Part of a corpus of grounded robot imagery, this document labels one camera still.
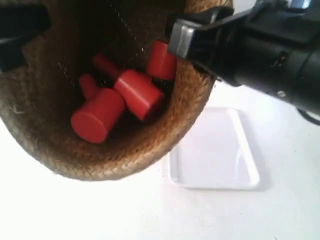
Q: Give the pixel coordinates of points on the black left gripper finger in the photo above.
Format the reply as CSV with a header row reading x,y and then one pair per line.
x,y
11,55
22,20

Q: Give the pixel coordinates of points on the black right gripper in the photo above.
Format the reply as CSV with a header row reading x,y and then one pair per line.
x,y
267,46

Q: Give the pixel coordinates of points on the brown woven basket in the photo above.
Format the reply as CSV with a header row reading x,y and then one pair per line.
x,y
38,99

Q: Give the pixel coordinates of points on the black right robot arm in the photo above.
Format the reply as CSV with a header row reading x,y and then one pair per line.
x,y
305,100

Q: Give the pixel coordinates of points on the white plastic tray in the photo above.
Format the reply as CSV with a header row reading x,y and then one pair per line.
x,y
215,154

